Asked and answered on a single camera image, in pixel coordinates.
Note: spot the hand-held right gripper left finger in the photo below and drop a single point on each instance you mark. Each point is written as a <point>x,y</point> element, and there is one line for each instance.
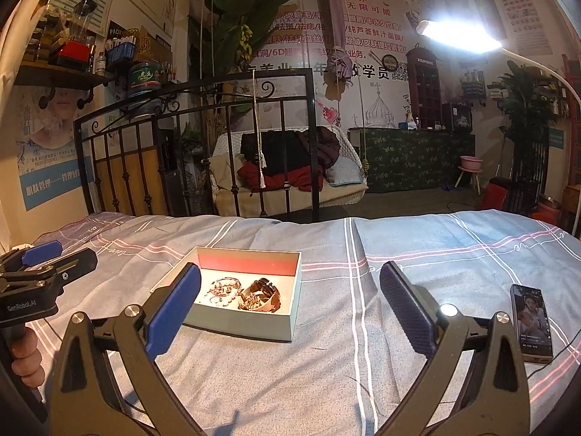
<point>170,313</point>

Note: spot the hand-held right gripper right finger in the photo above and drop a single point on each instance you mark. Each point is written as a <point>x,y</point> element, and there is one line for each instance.
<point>408,313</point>

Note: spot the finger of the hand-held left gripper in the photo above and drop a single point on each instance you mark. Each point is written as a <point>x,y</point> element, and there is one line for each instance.
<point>43,252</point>
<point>75,263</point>

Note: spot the pale green jewelry box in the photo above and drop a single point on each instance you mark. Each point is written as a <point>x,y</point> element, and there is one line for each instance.
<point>245,324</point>

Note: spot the gold spiky earrings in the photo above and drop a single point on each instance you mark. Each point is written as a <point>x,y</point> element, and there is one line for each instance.
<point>252,302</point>

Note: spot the person's left hand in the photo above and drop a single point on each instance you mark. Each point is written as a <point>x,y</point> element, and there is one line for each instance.
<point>27,359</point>

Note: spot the black dial wrist watch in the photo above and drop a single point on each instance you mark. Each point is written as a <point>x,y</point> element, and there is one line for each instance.
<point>265,293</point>

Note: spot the plaid blue-grey bedspread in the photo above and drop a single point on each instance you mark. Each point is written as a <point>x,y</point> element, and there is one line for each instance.
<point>317,372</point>

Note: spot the black smartphone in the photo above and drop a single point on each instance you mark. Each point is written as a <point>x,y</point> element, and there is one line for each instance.
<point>531,322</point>

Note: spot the white wicker swing chair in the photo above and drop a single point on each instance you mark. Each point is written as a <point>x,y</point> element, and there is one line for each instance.
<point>345,193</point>

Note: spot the red bin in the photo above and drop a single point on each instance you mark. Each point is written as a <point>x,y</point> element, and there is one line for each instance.
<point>495,195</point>

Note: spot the beige cushion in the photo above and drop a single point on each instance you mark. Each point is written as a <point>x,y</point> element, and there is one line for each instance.
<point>222,172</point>

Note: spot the green floral covered counter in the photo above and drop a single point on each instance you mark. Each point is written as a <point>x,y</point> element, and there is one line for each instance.
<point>408,159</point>

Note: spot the pale blue cushion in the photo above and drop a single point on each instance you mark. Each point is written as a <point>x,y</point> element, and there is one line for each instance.
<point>345,171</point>

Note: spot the pink stool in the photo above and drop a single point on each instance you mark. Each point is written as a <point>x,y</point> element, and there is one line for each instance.
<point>470,163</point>

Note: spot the red garment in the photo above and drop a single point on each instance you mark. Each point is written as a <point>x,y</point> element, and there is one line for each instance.
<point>281,180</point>

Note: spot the red pot with metal lid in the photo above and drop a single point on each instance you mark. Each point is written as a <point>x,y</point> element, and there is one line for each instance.
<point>548,211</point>

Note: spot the maroon jacket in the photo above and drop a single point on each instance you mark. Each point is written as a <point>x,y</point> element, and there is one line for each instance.
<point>327,145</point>

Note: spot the black garment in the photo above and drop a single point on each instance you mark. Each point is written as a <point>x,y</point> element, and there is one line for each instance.
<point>277,150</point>

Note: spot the small black cabinet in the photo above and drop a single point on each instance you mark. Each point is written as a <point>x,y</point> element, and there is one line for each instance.
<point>456,117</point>

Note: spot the red base blender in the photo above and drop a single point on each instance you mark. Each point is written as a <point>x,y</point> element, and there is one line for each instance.
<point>75,41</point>

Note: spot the blue basket of tubes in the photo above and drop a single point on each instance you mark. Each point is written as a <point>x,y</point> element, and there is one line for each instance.
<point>121,50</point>

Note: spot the red telephone booth cabinet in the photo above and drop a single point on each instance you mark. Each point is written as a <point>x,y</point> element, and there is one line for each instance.
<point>424,91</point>

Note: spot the dark leafy potted plant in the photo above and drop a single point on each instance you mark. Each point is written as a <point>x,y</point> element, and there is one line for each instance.
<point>522,109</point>

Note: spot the white arc floor lamp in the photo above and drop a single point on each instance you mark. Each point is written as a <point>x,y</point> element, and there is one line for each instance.
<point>458,36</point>

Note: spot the banana plant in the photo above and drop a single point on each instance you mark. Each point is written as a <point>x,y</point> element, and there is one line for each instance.
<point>236,18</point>

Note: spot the folded purple umbrella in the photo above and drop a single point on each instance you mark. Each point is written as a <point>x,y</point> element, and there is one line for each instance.
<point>338,18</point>

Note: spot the face portrait wall poster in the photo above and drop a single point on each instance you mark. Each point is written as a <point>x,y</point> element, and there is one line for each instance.
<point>50,145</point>

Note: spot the wooden wall shelf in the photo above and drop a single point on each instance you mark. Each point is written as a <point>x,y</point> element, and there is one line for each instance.
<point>59,75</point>

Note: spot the black iron bed frame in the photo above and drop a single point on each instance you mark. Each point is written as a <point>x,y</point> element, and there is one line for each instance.
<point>313,145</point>

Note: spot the wall rack of bottles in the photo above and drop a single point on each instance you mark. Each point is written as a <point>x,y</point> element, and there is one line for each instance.
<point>473,82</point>

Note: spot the wall shelves of products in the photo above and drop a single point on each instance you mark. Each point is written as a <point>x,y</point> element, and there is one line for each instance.
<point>567,86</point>

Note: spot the large printed wall banner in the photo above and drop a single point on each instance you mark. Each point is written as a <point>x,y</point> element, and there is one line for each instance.
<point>386,22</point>

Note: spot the product chart wall poster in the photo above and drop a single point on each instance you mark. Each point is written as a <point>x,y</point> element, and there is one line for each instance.
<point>522,4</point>

